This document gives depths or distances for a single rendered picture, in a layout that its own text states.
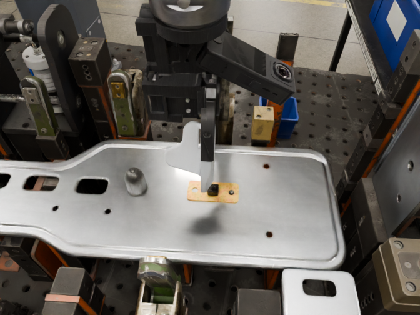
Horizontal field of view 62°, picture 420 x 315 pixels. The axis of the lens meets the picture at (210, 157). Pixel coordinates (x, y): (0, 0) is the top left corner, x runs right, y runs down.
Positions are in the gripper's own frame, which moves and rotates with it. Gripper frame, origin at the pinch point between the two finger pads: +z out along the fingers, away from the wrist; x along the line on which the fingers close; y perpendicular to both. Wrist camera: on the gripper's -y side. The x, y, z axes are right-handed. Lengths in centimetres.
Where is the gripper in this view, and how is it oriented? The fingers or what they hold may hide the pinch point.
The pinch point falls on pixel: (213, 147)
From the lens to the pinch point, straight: 48.5
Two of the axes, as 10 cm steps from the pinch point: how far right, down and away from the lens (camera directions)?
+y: -10.0, -0.5, 0.5
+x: -0.7, 7.8, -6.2
